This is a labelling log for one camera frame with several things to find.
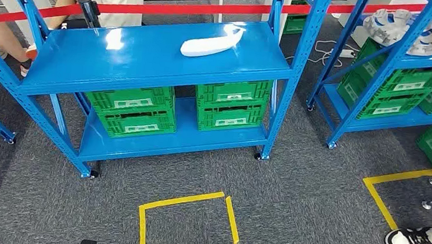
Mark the silver metal disc part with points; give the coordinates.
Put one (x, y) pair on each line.
(428, 43)
(385, 28)

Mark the white table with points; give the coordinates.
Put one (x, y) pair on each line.
(218, 5)

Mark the yellow floor tape square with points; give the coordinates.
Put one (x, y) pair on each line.
(400, 177)
(178, 202)

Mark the red barrier belt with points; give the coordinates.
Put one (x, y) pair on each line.
(209, 9)

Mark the white curved plastic part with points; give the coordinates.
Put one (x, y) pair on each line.
(206, 45)

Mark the black belt stanchion post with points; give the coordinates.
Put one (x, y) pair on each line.
(89, 10)

